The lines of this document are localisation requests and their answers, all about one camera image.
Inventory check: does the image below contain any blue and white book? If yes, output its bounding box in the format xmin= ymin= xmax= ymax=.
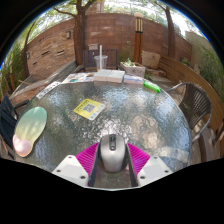
xmin=123 ymin=74 xmax=145 ymax=85

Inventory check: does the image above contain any green and pink mouse pad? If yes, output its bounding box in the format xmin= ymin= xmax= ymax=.
xmin=12 ymin=106 xmax=48 ymax=158

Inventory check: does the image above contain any bright green marker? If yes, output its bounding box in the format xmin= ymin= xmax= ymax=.
xmin=143 ymin=80 xmax=162 ymax=94

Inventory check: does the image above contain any grey computer mouse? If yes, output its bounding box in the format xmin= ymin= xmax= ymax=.
xmin=99 ymin=133 xmax=127 ymax=173

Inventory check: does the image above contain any curved wooden bench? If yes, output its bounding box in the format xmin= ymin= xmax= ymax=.
xmin=159 ymin=54 xmax=224 ymax=134

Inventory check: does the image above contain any beige stone block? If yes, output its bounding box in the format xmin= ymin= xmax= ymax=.
xmin=142 ymin=50 xmax=162 ymax=70

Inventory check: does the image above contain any black metal chair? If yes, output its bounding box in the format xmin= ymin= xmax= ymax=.
xmin=0 ymin=94 xmax=29 ymax=159

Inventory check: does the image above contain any thin curved tree trunk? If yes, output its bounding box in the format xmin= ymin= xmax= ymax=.
xmin=21 ymin=19 xmax=38 ymax=79

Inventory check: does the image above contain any white plate with black characters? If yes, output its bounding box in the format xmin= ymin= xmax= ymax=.
xmin=35 ymin=80 xmax=63 ymax=100

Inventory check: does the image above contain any clear plastic cup with straw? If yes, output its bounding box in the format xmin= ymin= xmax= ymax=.
xmin=93 ymin=44 xmax=109 ymax=71

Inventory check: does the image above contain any pale flat box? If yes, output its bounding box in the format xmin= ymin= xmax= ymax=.
xmin=93 ymin=69 xmax=113 ymax=83
xmin=107 ymin=69 xmax=126 ymax=84

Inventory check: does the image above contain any slim dark tree trunk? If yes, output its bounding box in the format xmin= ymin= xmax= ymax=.
xmin=154 ymin=0 xmax=177 ymax=59

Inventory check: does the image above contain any yellow square card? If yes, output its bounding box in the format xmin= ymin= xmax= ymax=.
xmin=73 ymin=98 xmax=106 ymax=121

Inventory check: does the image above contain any wooden post lamp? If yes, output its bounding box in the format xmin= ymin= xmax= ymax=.
xmin=133 ymin=12 xmax=145 ymax=64

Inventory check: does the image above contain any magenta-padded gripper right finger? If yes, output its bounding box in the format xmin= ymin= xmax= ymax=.
xmin=124 ymin=142 xmax=173 ymax=188

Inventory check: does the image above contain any dark wooden slatted chair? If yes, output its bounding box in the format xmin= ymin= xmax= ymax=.
xmin=74 ymin=49 xmax=120 ymax=73

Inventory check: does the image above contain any thick tree trunk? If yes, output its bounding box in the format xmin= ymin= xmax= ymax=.
xmin=53 ymin=0 xmax=98 ymax=66

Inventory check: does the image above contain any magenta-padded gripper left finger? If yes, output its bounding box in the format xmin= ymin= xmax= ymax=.
xmin=52 ymin=142 xmax=102 ymax=188

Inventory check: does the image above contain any raised stone bed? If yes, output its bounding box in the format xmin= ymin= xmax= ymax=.
xmin=9 ymin=59 xmax=78 ymax=101

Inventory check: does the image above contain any brown wicker chair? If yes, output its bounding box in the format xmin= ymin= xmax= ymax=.
xmin=165 ymin=82 xmax=213 ymax=144

